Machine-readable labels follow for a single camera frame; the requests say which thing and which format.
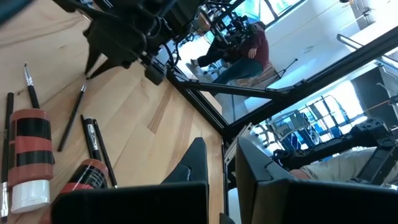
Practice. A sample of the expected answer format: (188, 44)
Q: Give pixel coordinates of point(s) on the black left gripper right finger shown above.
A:
(295, 205)

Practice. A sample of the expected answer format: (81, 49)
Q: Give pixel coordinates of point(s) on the person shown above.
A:
(255, 46)
(342, 165)

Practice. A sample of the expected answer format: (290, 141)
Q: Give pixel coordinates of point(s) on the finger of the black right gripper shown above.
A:
(92, 57)
(104, 68)

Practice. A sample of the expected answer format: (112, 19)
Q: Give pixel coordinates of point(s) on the thin black paintbrush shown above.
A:
(7, 124)

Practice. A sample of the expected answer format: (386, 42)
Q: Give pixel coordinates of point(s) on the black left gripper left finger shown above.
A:
(140, 202)

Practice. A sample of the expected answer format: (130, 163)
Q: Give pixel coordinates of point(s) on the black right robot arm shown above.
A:
(161, 18)

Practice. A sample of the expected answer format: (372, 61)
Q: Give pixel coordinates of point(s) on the small red-brown paint bottle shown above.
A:
(31, 146)

